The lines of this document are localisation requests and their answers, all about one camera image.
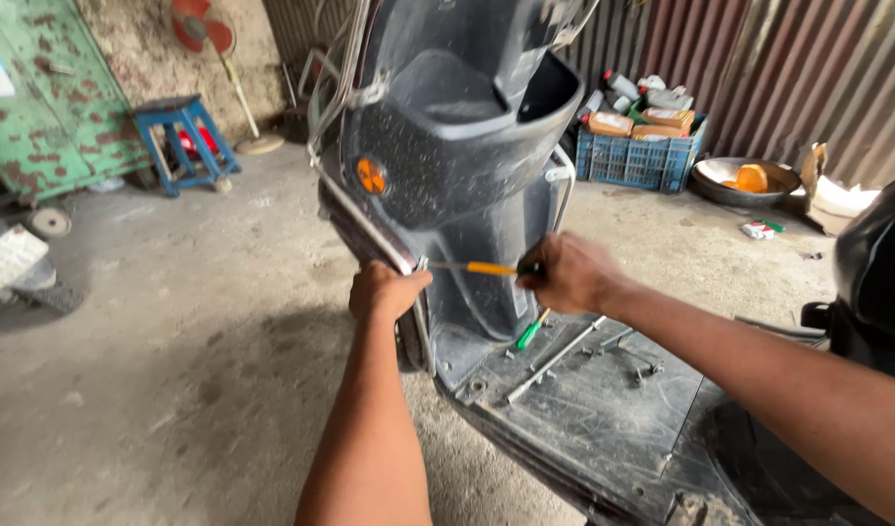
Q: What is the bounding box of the person's right hand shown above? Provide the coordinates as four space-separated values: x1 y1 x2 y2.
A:
515 233 631 317

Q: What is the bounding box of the person's left hand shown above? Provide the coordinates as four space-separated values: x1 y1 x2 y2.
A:
348 260 434 324

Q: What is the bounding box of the yellow-handled screwdriver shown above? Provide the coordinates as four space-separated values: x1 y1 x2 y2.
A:
426 260 545 279

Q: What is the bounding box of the dark grey scooter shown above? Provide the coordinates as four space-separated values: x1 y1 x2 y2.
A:
306 0 895 526

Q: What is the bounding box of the long metal socket wrench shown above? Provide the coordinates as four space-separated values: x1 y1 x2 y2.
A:
505 315 608 405

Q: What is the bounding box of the blue plastic crate with bottles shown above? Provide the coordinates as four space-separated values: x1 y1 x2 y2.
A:
575 71 709 194

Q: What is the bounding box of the metal basin with orange bowl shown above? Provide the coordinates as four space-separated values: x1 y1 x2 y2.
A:
689 156 802 210

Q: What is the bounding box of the blue wooden stool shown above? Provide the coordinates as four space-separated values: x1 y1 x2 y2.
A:
132 94 242 198

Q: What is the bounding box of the torn cardboard box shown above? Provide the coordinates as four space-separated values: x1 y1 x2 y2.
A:
800 142 881 236

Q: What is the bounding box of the round grinding disc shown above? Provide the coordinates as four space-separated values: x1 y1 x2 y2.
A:
27 207 73 240

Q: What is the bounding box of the parked vehicle with white plate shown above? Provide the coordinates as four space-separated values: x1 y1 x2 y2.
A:
0 193 85 319

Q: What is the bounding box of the green rusty metal cabinet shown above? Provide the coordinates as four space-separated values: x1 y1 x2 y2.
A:
0 0 152 206

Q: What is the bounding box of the green-handled screwdriver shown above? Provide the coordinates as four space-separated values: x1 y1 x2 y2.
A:
515 307 552 352

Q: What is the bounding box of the metal T-handle wrench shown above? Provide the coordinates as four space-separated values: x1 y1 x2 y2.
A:
582 326 665 388

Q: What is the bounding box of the red pedestal fan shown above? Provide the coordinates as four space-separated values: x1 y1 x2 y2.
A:
170 0 286 156

